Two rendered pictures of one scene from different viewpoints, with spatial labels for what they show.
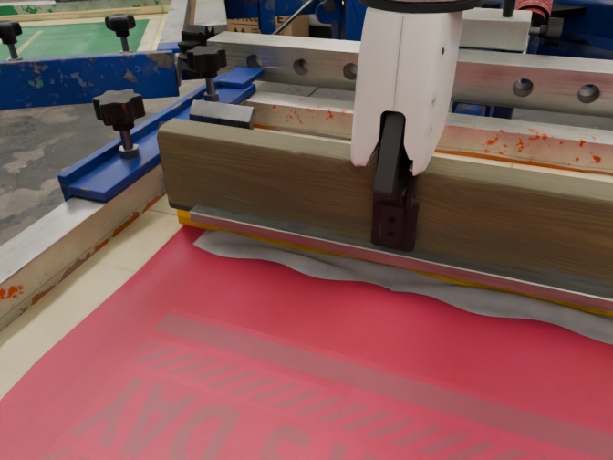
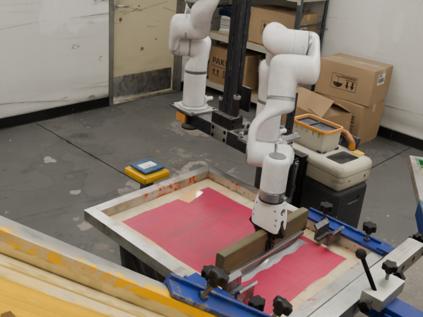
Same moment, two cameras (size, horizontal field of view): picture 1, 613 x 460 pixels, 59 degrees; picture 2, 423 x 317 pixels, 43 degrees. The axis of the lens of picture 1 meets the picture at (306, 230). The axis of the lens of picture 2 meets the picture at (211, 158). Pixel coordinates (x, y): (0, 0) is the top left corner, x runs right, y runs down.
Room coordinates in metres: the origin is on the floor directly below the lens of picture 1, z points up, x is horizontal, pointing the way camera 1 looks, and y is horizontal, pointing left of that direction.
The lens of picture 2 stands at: (0.63, -1.43, 1.89)
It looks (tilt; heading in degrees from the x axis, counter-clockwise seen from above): 24 degrees down; 109
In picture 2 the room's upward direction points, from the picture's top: 5 degrees clockwise
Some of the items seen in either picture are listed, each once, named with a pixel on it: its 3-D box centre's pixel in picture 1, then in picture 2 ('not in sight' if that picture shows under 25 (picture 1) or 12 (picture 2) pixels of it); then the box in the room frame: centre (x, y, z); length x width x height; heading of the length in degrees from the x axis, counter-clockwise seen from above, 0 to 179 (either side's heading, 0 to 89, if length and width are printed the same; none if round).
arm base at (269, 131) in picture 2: not in sight; (270, 120); (0.19, 0.42, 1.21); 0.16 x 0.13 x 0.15; 62
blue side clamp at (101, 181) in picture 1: (179, 146); (342, 236); (0.56, 0.14, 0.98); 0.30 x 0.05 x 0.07; 158
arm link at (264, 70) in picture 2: not in sight; (275, 80); (0.20, 0.41, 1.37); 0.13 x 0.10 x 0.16; 18
